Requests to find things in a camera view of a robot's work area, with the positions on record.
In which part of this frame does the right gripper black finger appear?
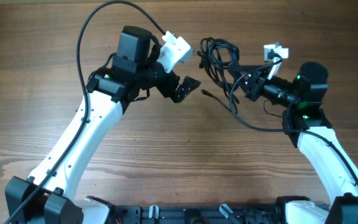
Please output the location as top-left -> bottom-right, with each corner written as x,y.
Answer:
228,64 -> 273,78
228,72 -> 249,90

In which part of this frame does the thick black usb cable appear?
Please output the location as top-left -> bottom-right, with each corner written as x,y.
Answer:
197,37 -> 242,114

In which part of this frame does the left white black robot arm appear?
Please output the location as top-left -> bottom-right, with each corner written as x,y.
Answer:
5,26 -> 200,223

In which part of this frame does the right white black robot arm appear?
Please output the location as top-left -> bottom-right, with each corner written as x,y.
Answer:
229,62 -> 358,223

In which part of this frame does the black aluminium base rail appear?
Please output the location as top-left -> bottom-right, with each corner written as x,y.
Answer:
85,195 -> 332,224

